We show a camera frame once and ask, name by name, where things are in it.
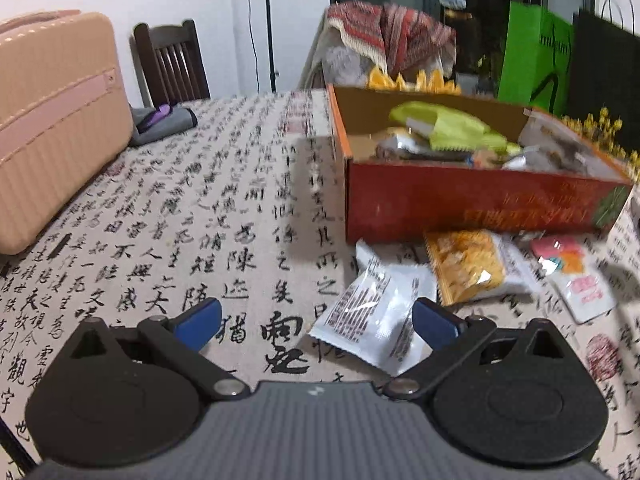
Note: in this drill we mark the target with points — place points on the studio light on stand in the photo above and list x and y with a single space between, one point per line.
270 25

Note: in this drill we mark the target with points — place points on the green paper bag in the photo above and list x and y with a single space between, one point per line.
530 60

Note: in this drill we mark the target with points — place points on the red patterned blanket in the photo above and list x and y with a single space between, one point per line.
400 35

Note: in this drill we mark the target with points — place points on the yellow flower branch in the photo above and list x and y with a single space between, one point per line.
605 127

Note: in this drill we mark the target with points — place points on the orange cardboard box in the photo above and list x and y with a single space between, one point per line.
450 197

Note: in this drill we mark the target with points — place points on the pink white snack packet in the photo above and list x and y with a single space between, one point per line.
575 280

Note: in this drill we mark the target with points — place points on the long green white packet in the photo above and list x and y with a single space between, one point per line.
465 130

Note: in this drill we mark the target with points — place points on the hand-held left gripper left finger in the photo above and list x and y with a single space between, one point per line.
199 322

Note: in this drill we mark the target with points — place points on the grey purple pouch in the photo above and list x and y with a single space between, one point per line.
165 122

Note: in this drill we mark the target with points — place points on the pink hard-shell suitcase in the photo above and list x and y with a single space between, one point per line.
55 125

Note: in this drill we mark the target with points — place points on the dark wooden chair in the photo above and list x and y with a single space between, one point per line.
172 67

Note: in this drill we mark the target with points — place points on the yellow snack packet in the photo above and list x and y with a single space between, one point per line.
470 265

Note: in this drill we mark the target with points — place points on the white biscuit picture packet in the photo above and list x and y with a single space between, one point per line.
400 145

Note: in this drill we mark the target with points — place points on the black paper bag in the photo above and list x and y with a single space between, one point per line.
607 70

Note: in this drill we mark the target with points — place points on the grey snack packet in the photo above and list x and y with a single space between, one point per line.
520 160

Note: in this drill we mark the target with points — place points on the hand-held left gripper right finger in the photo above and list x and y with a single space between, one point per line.
435 322

